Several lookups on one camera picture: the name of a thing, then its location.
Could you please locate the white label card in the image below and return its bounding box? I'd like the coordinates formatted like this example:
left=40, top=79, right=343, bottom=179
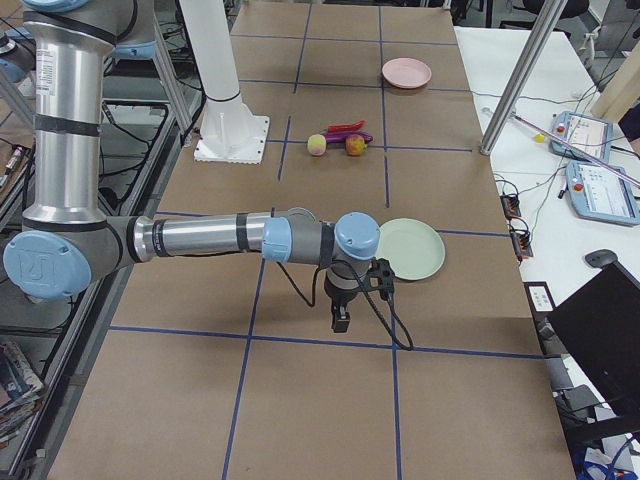
left=524, top=281, right=556, bottom=314

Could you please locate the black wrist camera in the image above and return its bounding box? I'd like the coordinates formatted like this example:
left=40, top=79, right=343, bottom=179
left=363, top=258, right=395, bottom=302

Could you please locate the reach grabber stick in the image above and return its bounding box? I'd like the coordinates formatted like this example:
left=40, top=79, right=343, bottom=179
left=508, top=111, right=618, bottom=166

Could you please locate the aluminium frame post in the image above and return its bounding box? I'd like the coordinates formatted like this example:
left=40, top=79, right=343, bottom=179
left=480, top=0, right=567, bottom=156

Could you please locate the purple eggplant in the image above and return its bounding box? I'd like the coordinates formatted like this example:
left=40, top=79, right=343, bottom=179
left=322, top=131, right=374, bottom=144

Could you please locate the upper orange black connector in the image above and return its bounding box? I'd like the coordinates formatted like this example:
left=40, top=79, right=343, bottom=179
left=500, top=194, right=521, bottom=220

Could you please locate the green plate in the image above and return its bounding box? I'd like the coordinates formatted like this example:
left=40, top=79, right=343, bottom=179
left=376, top=218, right=446, bottom=281

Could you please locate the lower blue teach pendant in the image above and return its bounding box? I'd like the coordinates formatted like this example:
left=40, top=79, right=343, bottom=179
left=566, top=160, right=639, bottom=226

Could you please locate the yellow pink peach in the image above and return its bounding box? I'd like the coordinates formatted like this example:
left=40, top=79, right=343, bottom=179
left=307, top=134, right=327, bottom=157

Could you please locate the black computer mouse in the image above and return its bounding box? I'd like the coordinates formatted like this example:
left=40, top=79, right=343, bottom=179
left=584, top=249, right=618, bottom=269

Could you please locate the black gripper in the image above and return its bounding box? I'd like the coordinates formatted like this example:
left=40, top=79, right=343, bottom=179
left=324, top=259, right=370, bottom=333

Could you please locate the blue teach pendant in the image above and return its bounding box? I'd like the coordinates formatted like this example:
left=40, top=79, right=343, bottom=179
left=566, top=160, right=639, bottom=226
left=552, top=111, right=613, bottom=163

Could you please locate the pink plate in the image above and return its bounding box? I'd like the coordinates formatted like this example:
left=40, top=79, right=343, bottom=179
left=382, top=57, right=432, bottom=89

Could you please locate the red chili pepper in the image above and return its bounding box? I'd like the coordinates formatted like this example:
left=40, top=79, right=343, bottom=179
left=326, top=120, right=365, bottom=133

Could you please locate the orange black connector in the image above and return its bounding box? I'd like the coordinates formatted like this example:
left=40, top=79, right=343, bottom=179
left=500, top=194, right=521, bottom=220
left=509, top=226, right=533, bottom=262

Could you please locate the upper blue teach pendant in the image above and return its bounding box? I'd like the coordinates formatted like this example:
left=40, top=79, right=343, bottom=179
left=552, top=111, right=613, bottom=163

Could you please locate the black monitor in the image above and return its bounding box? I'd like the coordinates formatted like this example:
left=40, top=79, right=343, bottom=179
left=547, top=262, right=639, bottom=415

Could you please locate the lower orange black connector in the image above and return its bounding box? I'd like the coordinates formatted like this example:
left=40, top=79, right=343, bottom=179
left=509, top=226, right=533, bottom=262

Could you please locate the aluminium table frame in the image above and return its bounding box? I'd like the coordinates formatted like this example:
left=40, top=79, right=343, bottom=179
left=1, top=39, right=197, bottom=479

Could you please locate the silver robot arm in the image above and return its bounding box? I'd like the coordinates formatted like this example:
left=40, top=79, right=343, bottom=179
left=3, top=1, right=380, bottom=333
left=1, top=27, right=36, bottom=84

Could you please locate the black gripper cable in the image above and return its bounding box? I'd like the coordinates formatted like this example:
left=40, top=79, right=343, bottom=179
left=273, top=259, right=415, bottom=352

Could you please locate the stack of magazines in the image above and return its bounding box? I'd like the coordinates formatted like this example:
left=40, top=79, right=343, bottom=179
left=1, top=338, right=45, bottom=448

